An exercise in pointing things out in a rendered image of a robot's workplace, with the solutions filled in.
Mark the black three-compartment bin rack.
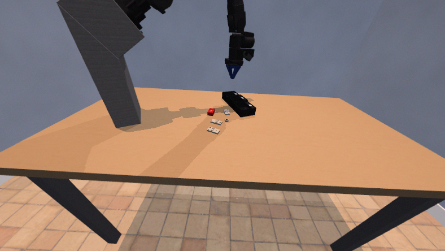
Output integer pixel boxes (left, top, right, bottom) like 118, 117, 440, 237
222, 91, 256, 117

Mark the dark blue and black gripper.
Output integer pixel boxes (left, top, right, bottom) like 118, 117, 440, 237
225, 48, 243, 79

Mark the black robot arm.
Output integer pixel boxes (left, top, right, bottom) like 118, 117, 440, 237
114, 0, 255, 61

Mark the beige domino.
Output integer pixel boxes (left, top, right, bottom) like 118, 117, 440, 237
207, 127, 220, 134
210, 119, 222, 125

